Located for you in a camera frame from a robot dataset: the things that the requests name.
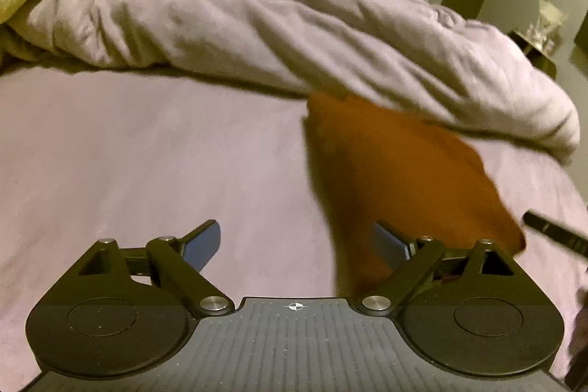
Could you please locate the brown buttoned cardigan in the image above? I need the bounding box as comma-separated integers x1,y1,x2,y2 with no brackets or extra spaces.
301,91,527,299

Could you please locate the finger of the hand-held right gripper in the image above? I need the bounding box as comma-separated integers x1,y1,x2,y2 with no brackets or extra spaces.
524,211,588,259

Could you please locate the purple bed sheet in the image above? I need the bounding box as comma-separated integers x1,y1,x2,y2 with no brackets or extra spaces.
0,61,588,379

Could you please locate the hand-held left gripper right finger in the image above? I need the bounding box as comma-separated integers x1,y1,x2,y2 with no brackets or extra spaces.
361,221,519,316

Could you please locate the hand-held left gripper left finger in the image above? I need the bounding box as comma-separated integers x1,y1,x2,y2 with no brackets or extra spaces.
77,219,236,314

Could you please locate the white paper bag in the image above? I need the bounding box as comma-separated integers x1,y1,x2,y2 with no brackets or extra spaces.
528,0,567,54

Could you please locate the dark bedside table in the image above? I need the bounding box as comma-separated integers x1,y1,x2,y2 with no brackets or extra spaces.
507,29,559,81

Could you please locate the purple duvet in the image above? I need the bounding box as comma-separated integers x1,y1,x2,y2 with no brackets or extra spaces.
0,0,580,166

